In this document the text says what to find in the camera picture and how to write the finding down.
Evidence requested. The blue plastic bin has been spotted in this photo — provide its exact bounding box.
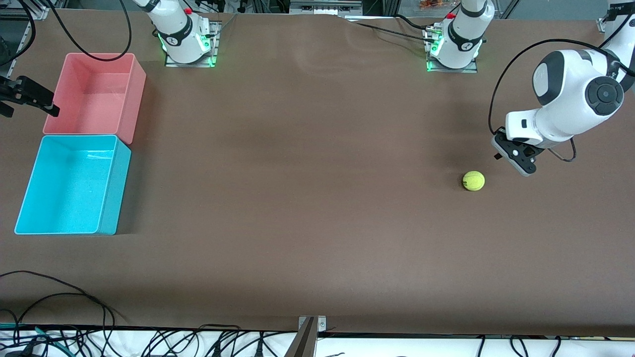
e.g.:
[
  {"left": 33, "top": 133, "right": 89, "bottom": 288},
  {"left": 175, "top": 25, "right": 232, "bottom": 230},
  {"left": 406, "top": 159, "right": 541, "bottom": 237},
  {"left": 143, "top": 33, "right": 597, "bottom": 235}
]
[{"left": 14, "top": 134, "right": 132, "bottom": 236}]

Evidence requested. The silver mounting plate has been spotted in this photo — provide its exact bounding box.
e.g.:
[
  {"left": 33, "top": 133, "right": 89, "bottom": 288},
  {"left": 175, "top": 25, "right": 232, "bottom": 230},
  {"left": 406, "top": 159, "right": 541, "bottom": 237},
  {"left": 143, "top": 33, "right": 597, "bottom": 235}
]
[{"left": 298, "top": 315, "right": 327, "bottom": 333}]

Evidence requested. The aluminium frame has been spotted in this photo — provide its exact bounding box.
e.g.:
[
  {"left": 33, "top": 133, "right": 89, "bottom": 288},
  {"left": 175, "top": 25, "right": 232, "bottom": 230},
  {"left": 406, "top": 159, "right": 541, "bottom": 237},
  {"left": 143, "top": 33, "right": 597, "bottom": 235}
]
[{"left": 0, "top": 0, "right": 51, "bottom": 21}]

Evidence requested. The thin grey cable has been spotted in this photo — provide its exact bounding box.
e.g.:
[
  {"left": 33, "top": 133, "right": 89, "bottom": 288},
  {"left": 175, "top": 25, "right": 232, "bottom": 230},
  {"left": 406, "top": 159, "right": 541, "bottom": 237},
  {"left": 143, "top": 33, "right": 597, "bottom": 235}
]
[{"left": 216, "top": 12, "right": 240, "bottom": 33}]

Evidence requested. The pink plastic bin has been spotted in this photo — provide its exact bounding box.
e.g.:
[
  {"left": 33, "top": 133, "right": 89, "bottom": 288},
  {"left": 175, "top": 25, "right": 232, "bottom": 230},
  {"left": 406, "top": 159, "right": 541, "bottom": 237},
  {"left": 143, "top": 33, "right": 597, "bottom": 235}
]
[{"left": 42, "top": 52, "right": 147, "bottom": 145}]

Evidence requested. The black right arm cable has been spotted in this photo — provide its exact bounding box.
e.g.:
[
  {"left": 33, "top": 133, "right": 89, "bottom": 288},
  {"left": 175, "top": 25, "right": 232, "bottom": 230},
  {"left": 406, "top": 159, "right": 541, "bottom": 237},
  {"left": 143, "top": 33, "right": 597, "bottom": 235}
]
[{"left": 47, "top": 0, "right": 133, "bottom": 62}]

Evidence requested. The yellow-green tennis ball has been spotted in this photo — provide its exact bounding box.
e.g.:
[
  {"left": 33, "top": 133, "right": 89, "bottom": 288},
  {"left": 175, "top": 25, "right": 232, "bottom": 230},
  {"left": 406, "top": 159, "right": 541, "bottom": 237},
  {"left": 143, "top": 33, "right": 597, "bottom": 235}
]
[{"left": 462, "top": 171, "right": 486, "bottom": 192}]

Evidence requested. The grey power strip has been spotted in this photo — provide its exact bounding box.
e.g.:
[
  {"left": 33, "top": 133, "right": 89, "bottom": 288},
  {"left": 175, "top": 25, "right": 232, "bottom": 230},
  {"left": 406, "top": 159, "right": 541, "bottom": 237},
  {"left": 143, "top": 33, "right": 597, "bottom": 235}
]
[{"left": 289, "top": 0, "right": 363, "bottom": 15}]

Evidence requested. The grey metal bar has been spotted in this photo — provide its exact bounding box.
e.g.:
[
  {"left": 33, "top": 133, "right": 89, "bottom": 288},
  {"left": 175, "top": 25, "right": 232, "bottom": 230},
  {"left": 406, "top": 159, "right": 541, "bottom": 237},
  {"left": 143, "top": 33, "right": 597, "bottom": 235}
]
[{"left": 284, "top": 317, "right": 318, "bottom": 357}]

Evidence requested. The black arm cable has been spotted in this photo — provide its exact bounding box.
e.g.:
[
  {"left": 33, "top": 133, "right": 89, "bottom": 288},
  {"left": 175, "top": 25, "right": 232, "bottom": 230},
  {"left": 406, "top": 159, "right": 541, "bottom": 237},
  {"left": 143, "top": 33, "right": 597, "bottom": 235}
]
[
  {"left": 47, "top": 0, "right": 133, "bottom": 62},
  {"left": 489, "top": 10, "right": 635, "bottom": 163}
]

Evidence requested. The teal cable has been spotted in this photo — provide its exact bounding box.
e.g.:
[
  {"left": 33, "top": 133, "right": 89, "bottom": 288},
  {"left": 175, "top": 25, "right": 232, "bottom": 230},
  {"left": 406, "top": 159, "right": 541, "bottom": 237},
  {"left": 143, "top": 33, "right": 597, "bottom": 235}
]
[{"left": 0, "top": 322, "right": 66, "bottom": 349}]

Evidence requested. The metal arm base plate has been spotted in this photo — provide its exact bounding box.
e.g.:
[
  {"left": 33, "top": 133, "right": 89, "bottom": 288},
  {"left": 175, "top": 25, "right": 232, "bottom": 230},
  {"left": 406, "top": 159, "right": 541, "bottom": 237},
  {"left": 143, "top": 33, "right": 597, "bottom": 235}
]
[
  {"left": 424, "top": 25, "right": 479, "bottom": 74},
  {"left": 164, "top": 20, "right": 222, "bottom": 68}
]

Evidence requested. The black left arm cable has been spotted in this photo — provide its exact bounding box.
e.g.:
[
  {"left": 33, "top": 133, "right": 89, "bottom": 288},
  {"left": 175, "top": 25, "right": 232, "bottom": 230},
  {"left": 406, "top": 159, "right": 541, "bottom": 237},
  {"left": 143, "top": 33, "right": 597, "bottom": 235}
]
[{"left": 489, "top": 10, "right": 635, "bottom": 163}]

